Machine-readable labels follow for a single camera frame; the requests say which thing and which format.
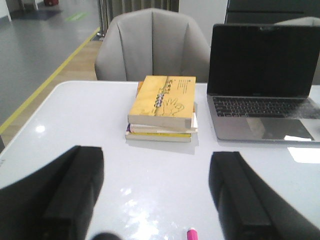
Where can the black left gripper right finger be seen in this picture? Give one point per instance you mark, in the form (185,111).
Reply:
(248,209)

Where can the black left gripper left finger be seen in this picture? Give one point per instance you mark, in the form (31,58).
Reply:
(56,202)

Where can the pink marker pen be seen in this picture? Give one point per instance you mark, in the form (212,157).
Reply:
(192,234)

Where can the yellow-spined bottom book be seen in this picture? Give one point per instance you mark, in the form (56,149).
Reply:
(162,137)

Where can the white middle book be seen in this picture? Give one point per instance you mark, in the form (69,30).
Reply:
(162,128)

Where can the grey open laptop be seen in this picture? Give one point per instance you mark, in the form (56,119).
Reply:
(259,83)

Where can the yellow top book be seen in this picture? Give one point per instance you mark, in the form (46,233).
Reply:
(161,87)

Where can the grey upholstered chair left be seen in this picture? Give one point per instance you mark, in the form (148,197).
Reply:
(152,42)

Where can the dark kitchen counter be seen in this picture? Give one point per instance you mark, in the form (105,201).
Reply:
(269,11)

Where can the red waste bin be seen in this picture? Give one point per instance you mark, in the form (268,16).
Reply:
(51,3)

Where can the white refrigerator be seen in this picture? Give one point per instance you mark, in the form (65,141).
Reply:
(206,13)

